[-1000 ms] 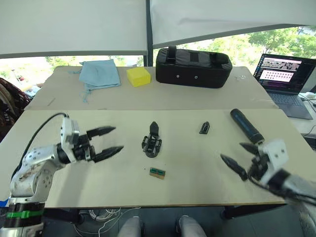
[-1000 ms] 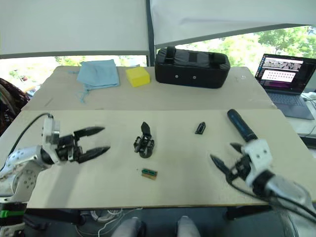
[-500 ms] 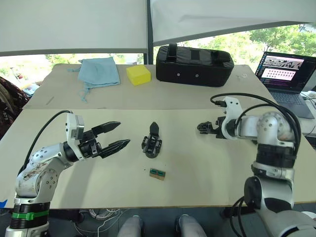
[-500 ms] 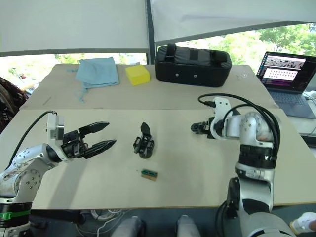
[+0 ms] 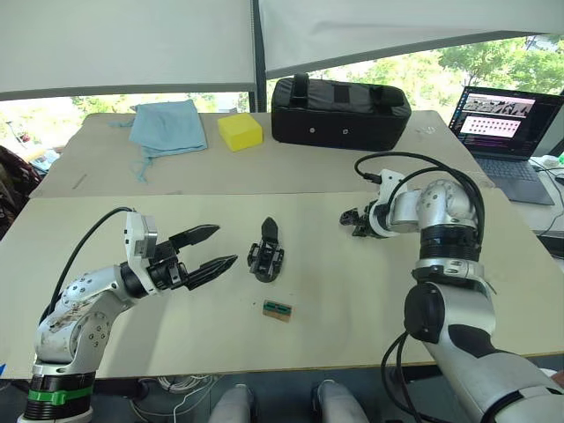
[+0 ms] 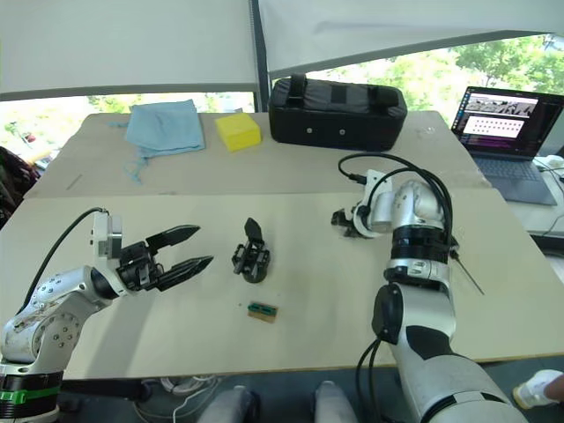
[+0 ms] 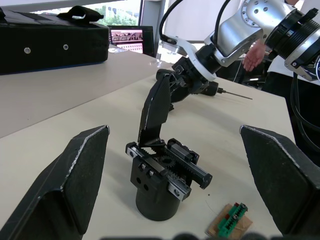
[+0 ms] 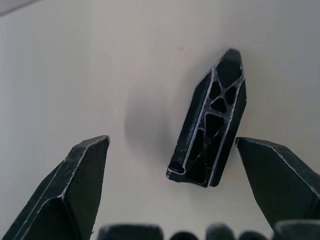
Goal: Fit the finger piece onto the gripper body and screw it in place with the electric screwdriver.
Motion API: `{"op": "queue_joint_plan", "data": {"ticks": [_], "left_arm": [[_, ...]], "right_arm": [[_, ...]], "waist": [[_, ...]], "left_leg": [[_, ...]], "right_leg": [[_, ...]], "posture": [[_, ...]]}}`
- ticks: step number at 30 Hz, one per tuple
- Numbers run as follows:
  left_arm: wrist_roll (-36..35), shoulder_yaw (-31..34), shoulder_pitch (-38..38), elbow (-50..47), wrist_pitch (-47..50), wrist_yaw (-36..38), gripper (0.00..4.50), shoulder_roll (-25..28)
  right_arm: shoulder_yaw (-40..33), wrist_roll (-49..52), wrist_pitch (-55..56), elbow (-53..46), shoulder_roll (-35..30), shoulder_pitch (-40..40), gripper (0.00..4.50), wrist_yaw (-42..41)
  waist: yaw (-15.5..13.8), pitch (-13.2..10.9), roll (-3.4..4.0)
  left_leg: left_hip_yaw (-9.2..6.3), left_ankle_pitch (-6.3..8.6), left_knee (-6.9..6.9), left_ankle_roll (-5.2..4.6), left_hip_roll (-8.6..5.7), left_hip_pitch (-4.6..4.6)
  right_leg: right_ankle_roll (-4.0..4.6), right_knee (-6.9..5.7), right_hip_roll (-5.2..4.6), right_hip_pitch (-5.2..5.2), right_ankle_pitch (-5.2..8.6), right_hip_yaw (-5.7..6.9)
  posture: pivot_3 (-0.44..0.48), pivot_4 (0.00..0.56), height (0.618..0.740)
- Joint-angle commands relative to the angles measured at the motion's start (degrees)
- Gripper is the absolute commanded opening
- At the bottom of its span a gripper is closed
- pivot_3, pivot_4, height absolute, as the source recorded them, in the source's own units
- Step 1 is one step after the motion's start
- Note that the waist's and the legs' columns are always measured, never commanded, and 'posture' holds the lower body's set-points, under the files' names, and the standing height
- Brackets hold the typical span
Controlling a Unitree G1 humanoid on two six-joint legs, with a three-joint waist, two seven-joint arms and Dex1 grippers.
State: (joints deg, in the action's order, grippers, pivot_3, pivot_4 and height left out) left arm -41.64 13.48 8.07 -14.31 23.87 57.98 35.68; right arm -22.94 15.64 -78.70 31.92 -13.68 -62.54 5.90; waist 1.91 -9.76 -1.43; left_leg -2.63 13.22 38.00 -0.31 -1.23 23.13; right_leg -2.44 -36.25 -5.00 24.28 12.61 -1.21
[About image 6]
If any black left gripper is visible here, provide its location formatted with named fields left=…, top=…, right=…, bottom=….
left=115, top=224, right=215, bottom=294

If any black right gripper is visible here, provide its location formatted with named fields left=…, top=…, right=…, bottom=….
left=330, top=203, right=364, bottom=240

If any loose black gripper body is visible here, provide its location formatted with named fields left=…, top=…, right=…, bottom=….
left=231, top=240, right=271, bottom=284

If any green and tan screw holder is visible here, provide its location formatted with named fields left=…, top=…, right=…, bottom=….
left=247, top=301, right=279, bottom=324

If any black padded carrying case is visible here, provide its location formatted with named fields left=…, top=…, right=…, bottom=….
left=267, top=72, right=408, bottom=153

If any yellow foam block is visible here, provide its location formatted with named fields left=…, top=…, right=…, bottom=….
left=214, top=113, right=263, bottom=153

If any grey rounded shape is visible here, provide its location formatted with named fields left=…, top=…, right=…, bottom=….
left=197, top=384, right=257, bottom=423
left=313, top=380, right=359, bottom=423

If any open grey laptop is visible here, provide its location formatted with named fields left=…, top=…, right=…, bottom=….
left=449, top=85, right=559, bottom=207

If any dark patterned fabric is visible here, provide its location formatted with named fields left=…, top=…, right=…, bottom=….
left=0, top=146, right=41, bottom=231

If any white window shade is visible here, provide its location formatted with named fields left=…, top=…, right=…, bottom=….
left=256, top=0, right=564, bottom=83
left=0, top=0, right=262, bottom=103

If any white shoe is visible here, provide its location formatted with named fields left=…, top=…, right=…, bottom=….
left=512, top=369, right=564, bottom=409

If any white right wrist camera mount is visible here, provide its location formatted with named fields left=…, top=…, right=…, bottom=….
left=351, top=168, right=394, bottom=240

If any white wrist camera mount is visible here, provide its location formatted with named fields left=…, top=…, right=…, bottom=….
left=89, top=212, right=126, bottom=271
left=351, top=168, right=394, bottom=240

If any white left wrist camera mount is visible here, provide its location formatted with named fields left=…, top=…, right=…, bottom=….
left=89, top=212, right=126, bottom=271

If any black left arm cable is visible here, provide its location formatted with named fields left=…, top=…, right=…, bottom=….
left=20, top=207, right=110, bottom=312

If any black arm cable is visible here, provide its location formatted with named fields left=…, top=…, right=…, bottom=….
left=338, top=152, right=456, bottom=255
left=354, top=337, right=385, bottom=423
left=20, top=207, right=110, bottom=312

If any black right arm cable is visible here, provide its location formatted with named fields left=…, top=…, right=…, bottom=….
left=338, top=152, right=456, bottom=255
left=354, top=337, right=385, bottom=423

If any light blue drawstring bag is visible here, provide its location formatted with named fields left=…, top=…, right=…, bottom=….
left=108, top=98, right=207, bottom=187

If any white cable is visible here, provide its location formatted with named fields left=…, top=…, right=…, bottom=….
left=158, top=374, right=221, bottom=423

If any black table frame bar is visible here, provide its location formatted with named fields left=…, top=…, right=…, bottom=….
left=59, top=377, right=152, bottom=401

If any dark window frame post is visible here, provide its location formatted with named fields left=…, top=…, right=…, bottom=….
left=248, top=0, right=271, bottom=114

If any thin black cable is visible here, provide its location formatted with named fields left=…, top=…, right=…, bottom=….
left=530, top=210, right=564, bottom=242

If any white device with cable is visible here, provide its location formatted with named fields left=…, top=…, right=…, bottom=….
left=531, top=153, right=564, bottom=182

